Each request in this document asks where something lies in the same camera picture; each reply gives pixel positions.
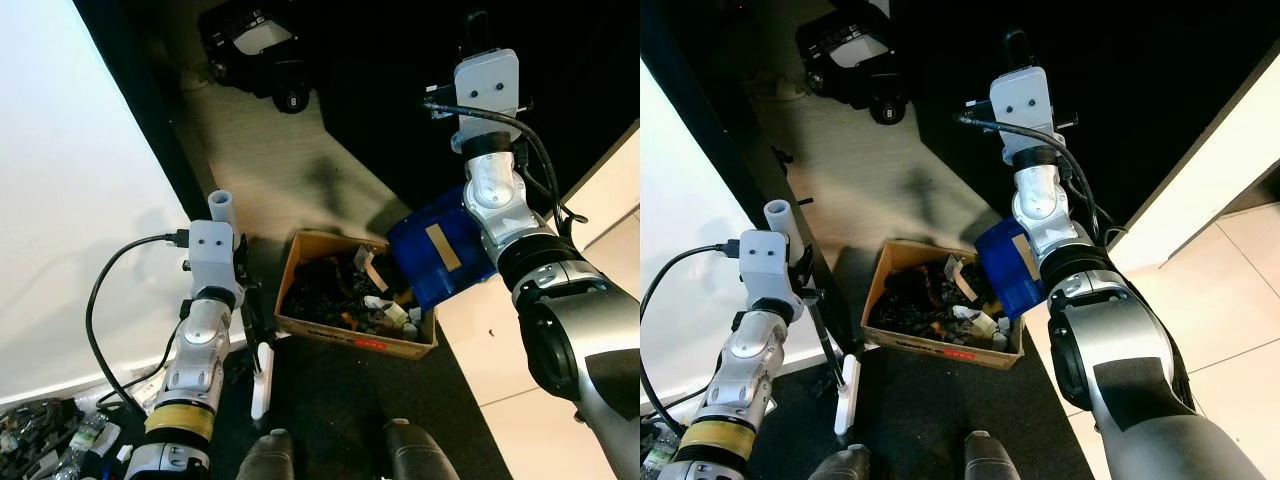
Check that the blue plastic dustpan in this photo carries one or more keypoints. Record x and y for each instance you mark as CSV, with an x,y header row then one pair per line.
x,y
420,282
1000,285

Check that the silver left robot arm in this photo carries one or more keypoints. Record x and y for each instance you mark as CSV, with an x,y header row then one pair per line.
x,y
200,350
745,360

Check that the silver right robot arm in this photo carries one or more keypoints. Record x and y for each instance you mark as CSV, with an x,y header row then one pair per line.
x,y
1120,350
570,320

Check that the brown cardboard box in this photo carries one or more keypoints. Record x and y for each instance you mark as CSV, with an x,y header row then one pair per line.
x,y
930,352
330,338

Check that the large black cabinet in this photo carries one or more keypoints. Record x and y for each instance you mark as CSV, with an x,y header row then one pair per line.
x,y
380,100
1150,80

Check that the tan cardboard strip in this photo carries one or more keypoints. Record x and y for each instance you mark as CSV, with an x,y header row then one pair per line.
x,y
377,277
960,280

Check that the white plastic piece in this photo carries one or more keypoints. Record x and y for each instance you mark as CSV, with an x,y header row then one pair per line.
x,y
385,312
975,320

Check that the grey robot left leg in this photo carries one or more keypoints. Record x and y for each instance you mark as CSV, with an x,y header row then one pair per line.
x,y
265,458
840,465

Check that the grey robot leg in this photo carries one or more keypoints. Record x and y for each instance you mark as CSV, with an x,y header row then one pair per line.
x,y
420,455
990,458
840,465
265,458

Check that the black wheeled robot device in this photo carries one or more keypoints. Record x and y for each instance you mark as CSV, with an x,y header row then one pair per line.
x,y
250,45
850,50

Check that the tan tape patch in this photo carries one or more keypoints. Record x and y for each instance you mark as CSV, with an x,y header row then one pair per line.
x,y
443,248
1024,258

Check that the clear plastic bottle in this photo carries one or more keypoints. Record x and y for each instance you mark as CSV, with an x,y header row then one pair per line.
x,y
88,440
660,450

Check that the grey robot right leg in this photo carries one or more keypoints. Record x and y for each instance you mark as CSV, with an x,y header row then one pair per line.
x,y
420,455
990,458

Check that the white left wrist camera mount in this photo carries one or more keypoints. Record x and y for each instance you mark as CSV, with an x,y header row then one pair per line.
x,y
768,262
212,255

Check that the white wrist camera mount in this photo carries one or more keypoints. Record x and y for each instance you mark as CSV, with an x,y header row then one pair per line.
x,y
1022,100
768,262
490,85
212,255

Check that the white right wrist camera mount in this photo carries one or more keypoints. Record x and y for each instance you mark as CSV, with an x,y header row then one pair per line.
x,y
1022,100
490,85

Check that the dark metal post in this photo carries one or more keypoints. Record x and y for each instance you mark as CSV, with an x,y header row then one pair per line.
x,y
130,80
720,100

